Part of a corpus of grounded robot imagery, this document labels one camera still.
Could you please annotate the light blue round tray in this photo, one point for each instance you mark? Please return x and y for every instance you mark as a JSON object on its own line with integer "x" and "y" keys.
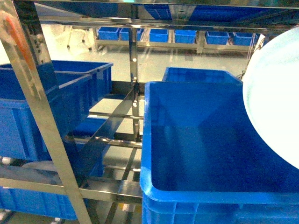
{"x": 271, "y": 94}

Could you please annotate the blue bin shelf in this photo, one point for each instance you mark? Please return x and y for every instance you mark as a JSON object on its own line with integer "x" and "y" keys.
{"x": 101, "y": 72}
{"x": 37, "y": 203}

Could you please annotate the blue bin on left shelf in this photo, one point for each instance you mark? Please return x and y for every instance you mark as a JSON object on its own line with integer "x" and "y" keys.
{"x": 20, "y": 137}

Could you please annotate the stainless steel shelf rack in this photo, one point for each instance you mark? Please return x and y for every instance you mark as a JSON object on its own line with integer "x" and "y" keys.
{"x": 100, "y": 160}

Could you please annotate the blue bin lower shelf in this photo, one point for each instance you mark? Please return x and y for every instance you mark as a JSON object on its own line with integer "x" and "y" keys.
{"x": 37, "y": 203}

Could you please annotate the blue bin behind crate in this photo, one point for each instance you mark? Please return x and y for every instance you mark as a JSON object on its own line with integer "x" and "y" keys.
{"x": 174, "y": 74}

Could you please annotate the large blue crate upper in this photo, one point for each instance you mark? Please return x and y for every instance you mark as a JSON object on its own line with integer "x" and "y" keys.
{"x": 204, "y": 163}

